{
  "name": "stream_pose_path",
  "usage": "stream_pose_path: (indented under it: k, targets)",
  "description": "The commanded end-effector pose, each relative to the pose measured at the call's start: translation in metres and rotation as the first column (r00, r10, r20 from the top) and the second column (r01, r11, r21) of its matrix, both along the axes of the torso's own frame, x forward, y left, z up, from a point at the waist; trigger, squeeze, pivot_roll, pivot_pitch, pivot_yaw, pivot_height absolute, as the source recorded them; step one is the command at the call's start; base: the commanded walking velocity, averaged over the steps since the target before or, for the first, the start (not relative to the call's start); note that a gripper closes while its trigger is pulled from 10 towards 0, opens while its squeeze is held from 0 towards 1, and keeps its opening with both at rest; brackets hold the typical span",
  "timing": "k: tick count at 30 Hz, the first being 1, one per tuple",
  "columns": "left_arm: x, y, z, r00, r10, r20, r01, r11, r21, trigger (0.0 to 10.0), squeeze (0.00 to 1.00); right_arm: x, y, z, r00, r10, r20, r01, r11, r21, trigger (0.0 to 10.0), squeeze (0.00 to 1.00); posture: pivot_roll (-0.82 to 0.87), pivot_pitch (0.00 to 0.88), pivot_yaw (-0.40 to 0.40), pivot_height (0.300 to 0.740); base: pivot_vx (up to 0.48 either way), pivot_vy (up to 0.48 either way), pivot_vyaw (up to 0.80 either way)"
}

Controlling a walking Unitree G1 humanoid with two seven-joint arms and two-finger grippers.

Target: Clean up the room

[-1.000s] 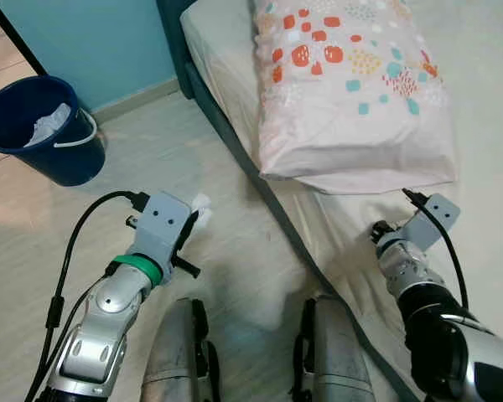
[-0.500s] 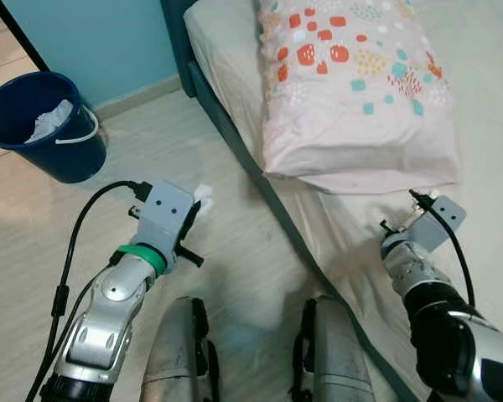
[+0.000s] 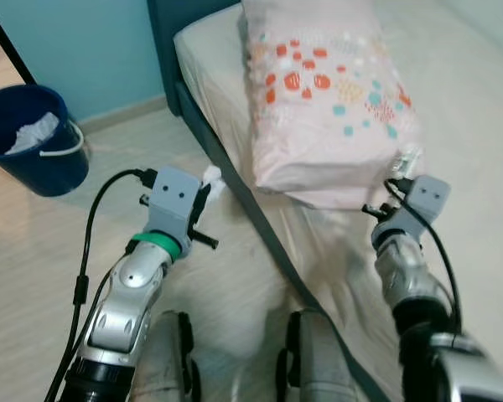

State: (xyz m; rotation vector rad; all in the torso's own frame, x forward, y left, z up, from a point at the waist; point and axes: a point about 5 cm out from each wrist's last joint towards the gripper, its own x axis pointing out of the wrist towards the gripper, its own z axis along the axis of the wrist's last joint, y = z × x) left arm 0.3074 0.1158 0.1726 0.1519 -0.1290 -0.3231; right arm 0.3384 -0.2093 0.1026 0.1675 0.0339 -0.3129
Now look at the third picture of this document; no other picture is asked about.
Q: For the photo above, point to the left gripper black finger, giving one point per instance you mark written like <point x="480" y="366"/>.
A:
<point x="199" y="203"/>
<point x="209" y="203"/>

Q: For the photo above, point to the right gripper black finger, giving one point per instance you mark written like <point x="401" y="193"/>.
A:
<point x="402" y="181"/>

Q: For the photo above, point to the small white wrapper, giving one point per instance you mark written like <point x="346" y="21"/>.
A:
<point x="412" y="159"/>

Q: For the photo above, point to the white tissue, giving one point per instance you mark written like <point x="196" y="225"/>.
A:
<point x="214" y="177"/>

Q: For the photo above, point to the pink patterned pillow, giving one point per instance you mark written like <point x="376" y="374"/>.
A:
<point x="318" y="126"/>

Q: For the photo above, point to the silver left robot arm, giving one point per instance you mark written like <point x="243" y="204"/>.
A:
<point x="126" y="310"/>

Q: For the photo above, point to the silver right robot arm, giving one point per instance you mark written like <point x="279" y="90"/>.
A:
<point x="411" y="280"/>

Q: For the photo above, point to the mattress with beige sheet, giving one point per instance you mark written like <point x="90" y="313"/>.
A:
<point x="469" y="167"/>

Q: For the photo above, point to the grey left robot leg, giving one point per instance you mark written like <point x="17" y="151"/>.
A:
<point x="159" y="360"/>

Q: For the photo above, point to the grey robot leg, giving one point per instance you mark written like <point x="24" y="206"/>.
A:
<point x="318" y="360"/>
<point x="159" y="360"/>

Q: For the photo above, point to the blue plastic bucket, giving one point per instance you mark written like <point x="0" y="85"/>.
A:
<point x="33" y="172"/>

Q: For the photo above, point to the grey right robot leg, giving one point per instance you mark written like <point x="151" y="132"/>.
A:
<point x="318" y="360"/>

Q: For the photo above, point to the white crumpled paper rubbish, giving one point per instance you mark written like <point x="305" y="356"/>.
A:
<point x="33" y="134"/>

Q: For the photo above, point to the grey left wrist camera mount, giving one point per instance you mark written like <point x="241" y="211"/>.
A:
<point x="172" y="201"/>

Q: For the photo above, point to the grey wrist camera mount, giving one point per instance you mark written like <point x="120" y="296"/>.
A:
<point x="427" y="199"/>
<point x="172" y="201"/>

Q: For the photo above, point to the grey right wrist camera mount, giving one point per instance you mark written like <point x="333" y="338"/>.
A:
<point x="427" y="199"/>

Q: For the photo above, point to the black door frame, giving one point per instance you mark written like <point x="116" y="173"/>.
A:
<point x="8" y="52"/>

